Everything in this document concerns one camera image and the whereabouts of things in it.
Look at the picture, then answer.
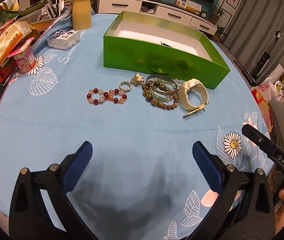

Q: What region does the silver bangle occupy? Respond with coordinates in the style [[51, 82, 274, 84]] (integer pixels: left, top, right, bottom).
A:
[[146, 74, 178, 96]]

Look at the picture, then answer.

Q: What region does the gold flower brooch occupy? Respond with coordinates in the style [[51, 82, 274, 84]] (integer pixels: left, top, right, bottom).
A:
[[130, 73, 145, 86]]

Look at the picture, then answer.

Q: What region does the green cardboard box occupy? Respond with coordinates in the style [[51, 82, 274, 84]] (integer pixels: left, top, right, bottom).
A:
[[103, 11, 230, 89]]

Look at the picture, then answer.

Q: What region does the clear crystal bead bracelet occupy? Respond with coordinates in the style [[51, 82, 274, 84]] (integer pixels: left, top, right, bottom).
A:
[[174, 78, 186, 91]]

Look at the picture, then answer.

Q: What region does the small alarm clock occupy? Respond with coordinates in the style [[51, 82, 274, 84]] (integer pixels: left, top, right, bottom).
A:
[[200, 11, 207, 18]]

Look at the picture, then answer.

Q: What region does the red and yellow shopping bag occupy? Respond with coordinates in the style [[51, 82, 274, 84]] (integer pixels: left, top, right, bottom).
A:
[[251, 77, 284, 133]]

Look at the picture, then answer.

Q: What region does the white tissue pack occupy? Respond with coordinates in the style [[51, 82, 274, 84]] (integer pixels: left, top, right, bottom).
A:
[[47, 29, 81, 50]]

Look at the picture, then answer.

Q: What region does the potted plant on floor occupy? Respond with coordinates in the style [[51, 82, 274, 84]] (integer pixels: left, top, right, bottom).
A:
[[211, 26, 227, 42]]

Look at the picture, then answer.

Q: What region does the blue floral tablecloth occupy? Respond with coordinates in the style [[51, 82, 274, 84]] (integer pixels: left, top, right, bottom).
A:
[[0, 14, 273, 239]]

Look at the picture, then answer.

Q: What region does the brown wooden bead bracelet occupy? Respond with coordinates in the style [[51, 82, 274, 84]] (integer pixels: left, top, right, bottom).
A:
[[141, 78, 180, 110]]

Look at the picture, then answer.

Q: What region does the small crystal ring bracelet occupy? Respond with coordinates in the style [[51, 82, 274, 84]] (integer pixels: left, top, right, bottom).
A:
[[119, 80, 133, 93]]

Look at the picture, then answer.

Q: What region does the white and yellow router box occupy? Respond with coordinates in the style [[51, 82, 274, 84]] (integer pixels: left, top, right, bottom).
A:
[[175, 0, 202, 14]]

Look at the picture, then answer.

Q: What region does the yellow bottle with brown lid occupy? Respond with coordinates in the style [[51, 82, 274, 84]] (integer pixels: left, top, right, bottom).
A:
[[72, 0, 92, 30]]

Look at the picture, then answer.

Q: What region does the white wrist watch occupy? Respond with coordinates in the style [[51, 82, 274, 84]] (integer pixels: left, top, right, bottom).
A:
[[178, 79, 209, 118]]

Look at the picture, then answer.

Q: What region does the pink yogurt cup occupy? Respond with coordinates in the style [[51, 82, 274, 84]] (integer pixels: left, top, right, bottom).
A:
[[7, 37, 36, 73]]

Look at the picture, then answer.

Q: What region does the white TV cabinet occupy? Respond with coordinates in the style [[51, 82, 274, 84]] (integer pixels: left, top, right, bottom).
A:
[[98, 0, 218, 35]]

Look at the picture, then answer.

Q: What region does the yellow snack bag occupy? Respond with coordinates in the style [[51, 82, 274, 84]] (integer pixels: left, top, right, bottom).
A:
[[0, 21, 32, 67]]

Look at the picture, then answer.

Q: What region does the potted plant on cabinet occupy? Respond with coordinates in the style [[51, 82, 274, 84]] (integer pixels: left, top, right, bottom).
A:
[[208, 3, 225, 24]]

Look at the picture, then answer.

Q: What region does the red and pink bead bracelet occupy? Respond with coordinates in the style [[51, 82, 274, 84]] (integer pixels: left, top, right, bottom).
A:
[[86, 87, 128, 106]]

